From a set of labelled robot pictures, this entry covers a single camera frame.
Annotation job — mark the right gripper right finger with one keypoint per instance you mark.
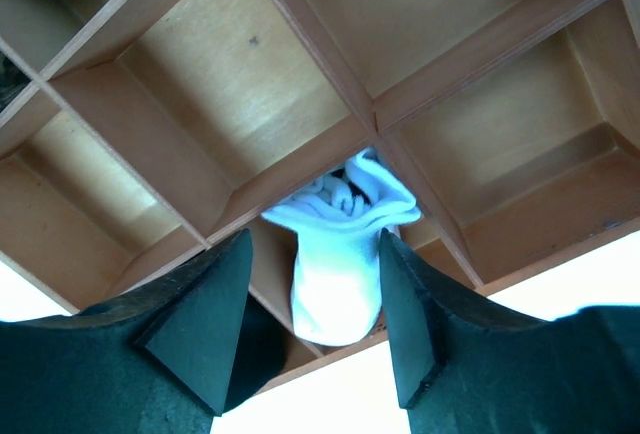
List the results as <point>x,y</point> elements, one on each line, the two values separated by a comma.
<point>465,364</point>

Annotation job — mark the orange compartment tray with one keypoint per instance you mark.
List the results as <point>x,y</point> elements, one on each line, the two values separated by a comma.
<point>150,130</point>

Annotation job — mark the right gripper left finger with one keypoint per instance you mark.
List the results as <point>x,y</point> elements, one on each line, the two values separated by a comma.
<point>157,359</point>

